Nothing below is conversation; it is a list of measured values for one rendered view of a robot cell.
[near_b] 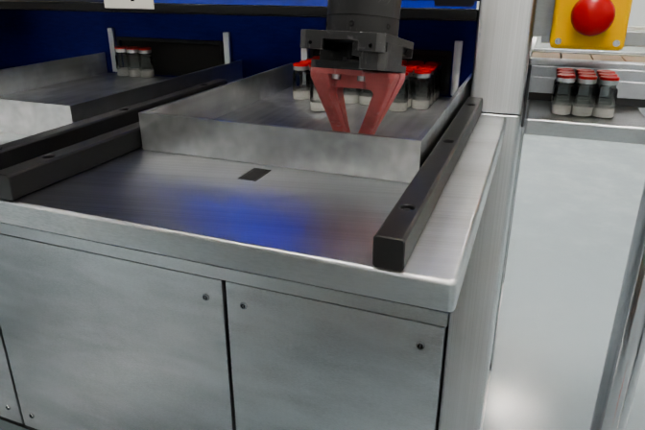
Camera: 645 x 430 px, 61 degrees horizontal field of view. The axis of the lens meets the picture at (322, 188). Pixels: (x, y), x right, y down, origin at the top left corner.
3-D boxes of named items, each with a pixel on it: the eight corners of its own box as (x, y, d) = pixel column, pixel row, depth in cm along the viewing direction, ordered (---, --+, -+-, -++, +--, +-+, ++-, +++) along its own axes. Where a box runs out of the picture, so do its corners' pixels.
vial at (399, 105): (391, 107, 67) (393, 69, 65) (409, 109, 66) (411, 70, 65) (386, 111, 65) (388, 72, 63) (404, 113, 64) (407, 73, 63)
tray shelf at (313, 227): (83, 83, 95) (83, 72, 94) (509, 117, 71) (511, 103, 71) (-282, 165, 53) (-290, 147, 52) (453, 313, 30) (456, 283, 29)
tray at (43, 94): (106, 73, 93) (103, 52, 91) (243, 83, 84) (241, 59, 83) (-103, 118, 63) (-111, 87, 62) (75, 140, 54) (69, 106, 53)
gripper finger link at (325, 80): (404, 158, 49) (416, 49, 47) (384, 170, 42) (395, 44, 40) (332, 149, 51) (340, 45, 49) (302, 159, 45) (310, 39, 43)
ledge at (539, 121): (528, 108, 76) (529, 95, 75) (633, 116, 72) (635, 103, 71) (523, 133, 64) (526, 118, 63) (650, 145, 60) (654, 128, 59)
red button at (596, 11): (566, 33, 59) (573, -7, 58) (609, 34, 58) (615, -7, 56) (568, 35, 56) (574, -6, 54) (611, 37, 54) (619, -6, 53)
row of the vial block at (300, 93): (297, 96, 74) (296, 61, 72) (431, 107, 68) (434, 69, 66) (290, 100, 72) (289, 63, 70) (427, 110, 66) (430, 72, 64)
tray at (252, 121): (291, 86, 81) (290, 62, 80) (471, 100, 72) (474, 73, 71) (142, 149, 52) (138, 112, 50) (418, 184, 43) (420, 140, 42)
